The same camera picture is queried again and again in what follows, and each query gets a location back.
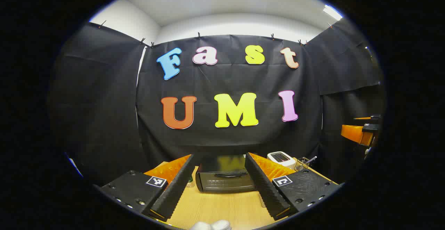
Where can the metal spoon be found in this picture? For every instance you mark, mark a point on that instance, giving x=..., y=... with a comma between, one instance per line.
x=312, y=159

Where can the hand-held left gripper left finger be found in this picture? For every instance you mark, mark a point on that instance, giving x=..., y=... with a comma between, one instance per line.
x=177, y=188

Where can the white toaster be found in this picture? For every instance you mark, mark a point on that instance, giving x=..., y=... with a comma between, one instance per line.
x=280, y=157

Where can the black electric oven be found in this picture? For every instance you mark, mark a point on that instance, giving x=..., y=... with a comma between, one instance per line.
x=222, y=181

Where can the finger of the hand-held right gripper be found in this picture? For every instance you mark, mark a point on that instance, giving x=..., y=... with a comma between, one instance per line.
x=354, y=133
x=372, y=117

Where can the ceiling light panel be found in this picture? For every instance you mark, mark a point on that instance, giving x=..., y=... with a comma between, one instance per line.
x=332, y=12

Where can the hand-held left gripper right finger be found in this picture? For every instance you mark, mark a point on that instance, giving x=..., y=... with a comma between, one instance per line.
x=264, y=185

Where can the clear plastic water bottle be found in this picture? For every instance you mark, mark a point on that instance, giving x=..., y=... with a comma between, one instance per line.
x=190, y=182

